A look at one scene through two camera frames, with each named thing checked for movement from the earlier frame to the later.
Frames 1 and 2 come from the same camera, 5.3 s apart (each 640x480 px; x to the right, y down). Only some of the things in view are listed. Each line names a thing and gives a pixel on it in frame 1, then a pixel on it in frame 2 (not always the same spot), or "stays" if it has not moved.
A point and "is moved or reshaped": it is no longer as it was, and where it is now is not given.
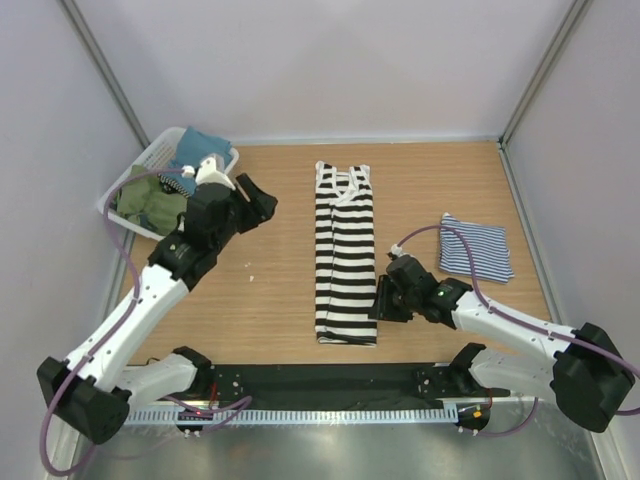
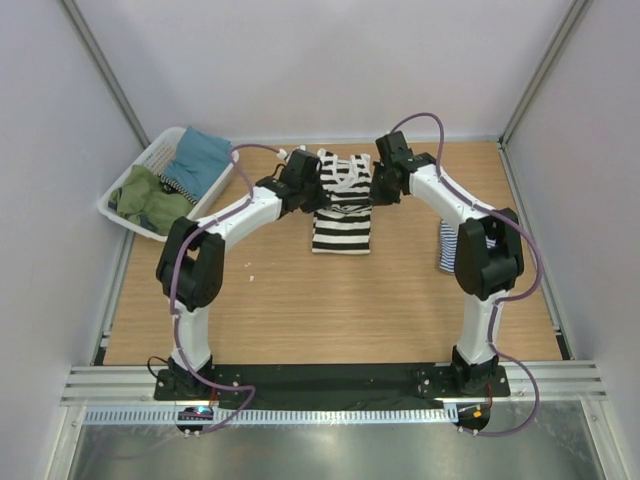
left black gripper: [261, 205] to [321, 199]
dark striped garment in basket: [171, 186] stays
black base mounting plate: [334, 384] stays
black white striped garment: [346, 270] is moved or reshaped
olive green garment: [145, 198] stays
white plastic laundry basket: [157, 156] stays
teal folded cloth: [192, 148] stays
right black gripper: [382, 308] to [377, 195]
